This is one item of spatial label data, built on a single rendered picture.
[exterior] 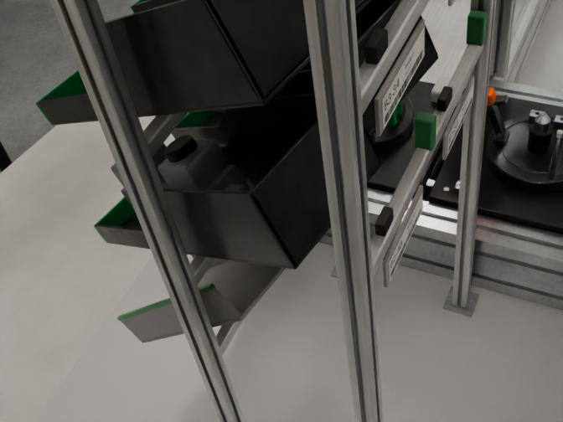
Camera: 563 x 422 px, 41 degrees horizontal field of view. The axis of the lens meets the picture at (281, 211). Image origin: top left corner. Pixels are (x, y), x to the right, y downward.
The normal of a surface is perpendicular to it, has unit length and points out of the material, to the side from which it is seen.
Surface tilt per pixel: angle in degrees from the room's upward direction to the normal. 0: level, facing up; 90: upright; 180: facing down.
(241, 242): 90
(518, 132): 0
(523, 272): 90
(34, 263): 0
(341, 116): 90
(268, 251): 90
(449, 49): 0
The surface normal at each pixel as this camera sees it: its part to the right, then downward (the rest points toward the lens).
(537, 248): -0.13, -0.67
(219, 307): -0.58, 0.65
